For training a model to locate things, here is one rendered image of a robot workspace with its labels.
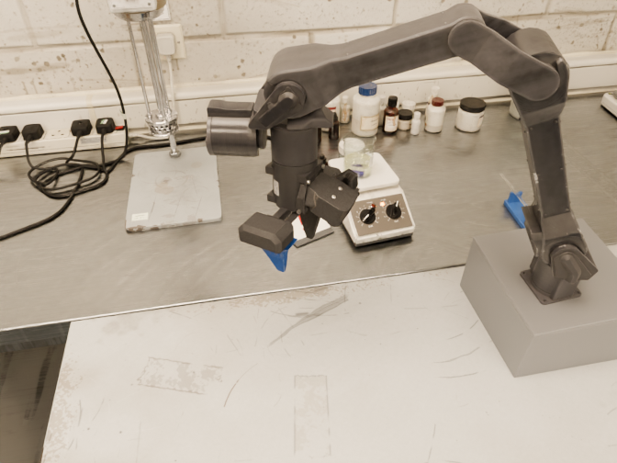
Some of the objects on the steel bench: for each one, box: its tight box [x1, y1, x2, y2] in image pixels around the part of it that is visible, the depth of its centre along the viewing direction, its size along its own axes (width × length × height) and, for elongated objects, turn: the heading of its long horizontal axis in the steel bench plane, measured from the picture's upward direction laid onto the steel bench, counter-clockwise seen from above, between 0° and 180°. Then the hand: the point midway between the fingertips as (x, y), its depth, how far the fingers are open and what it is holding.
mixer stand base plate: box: [125, 147, 222, 232], centre depth 114 cm, size 30×20×1 cm, turn 11°
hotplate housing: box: [342, 184, 415, 247], centre depth 104 cm, size 22×13×8 cm, turn 17°
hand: (296, 234), depth 69 cm, fingers open, 8 cm apart
